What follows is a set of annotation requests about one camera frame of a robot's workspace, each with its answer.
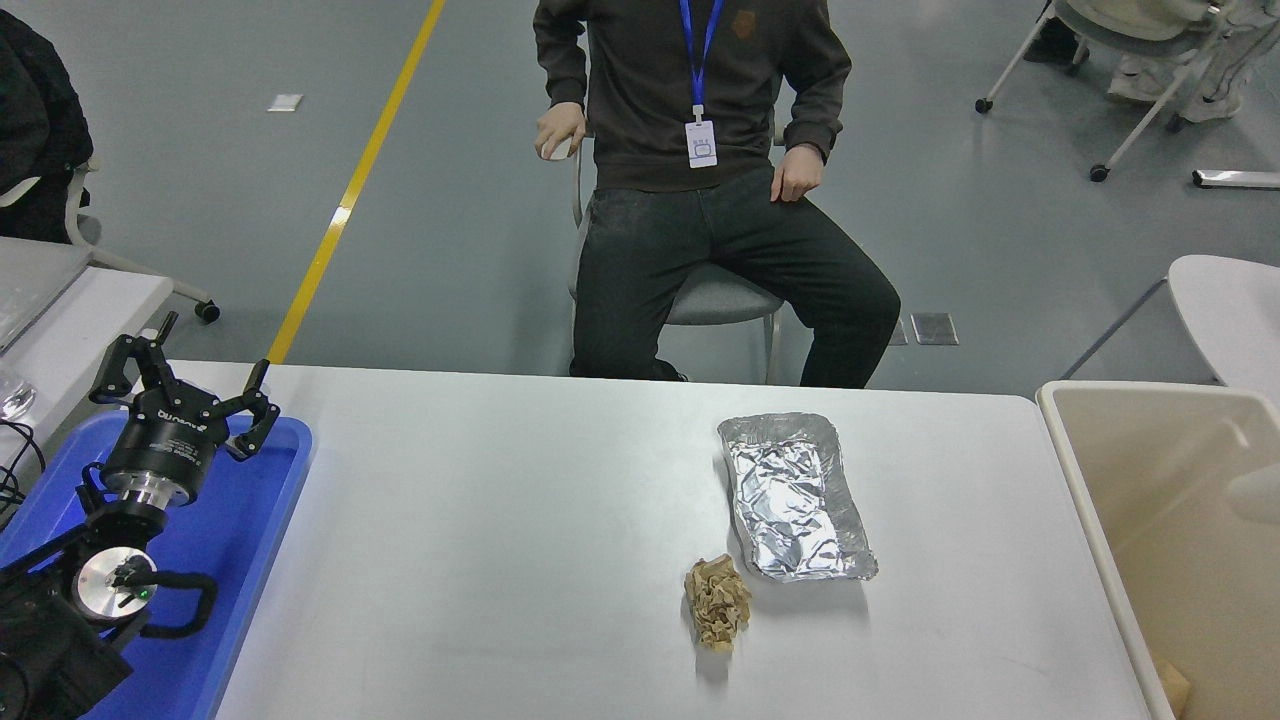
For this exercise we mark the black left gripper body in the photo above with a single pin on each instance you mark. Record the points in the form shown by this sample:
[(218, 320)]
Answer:
[(160, 440)]

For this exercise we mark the silver foil tray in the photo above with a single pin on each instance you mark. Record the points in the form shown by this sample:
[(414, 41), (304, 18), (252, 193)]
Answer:
[(790, 500)]

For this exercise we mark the white paper cup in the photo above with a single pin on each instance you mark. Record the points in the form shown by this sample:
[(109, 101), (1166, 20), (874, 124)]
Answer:
[(1258, 497)]

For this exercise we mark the lanyard person's right hand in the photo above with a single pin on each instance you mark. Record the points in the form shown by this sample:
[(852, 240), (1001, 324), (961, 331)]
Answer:
[(560, 130)]

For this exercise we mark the lanyard person's left hand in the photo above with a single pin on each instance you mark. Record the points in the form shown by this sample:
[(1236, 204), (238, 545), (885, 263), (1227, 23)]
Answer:
[(798, 172)]

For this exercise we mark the white side table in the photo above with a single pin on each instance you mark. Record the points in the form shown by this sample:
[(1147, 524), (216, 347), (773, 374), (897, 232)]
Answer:
[(100, 320)]

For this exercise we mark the clear glass cup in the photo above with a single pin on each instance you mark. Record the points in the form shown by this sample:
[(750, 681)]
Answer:
[(15, 395)]

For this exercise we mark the white wheeled chair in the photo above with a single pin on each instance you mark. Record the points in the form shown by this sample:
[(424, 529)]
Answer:
[(78, 215)]

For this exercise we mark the blue plastic tray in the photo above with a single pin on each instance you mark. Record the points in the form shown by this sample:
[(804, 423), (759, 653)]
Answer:
[(250, 560)]

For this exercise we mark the person in black jacket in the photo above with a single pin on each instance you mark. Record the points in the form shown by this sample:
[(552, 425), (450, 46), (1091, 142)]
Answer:
[(30, 120)]

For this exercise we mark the grey office chair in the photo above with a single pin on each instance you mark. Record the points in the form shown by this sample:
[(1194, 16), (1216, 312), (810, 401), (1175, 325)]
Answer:
[(720, 297)]

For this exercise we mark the metal floor plate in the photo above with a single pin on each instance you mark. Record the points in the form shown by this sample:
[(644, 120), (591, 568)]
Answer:
[(934, 329), (900, 335)]

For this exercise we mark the person in dark shoes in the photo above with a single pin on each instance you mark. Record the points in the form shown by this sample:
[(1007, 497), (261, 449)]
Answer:
[(1055, 45)]

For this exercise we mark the large pale bin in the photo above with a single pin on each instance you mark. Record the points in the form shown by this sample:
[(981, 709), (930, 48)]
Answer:
[(1150, 470)]

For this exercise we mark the cream wheeled chair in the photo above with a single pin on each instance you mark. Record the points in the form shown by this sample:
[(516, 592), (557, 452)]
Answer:
[(1100, 40)]

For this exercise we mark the tan paper scrap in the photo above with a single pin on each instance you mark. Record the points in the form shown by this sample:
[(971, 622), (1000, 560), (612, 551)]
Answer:
[(1175, 686)]

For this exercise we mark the white moulded chair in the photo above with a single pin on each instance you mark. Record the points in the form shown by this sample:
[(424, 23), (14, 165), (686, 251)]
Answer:
[(1230, 310)]

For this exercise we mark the person in white trousers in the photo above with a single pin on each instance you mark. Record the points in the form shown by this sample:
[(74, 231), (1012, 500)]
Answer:
[(1225, 70)]

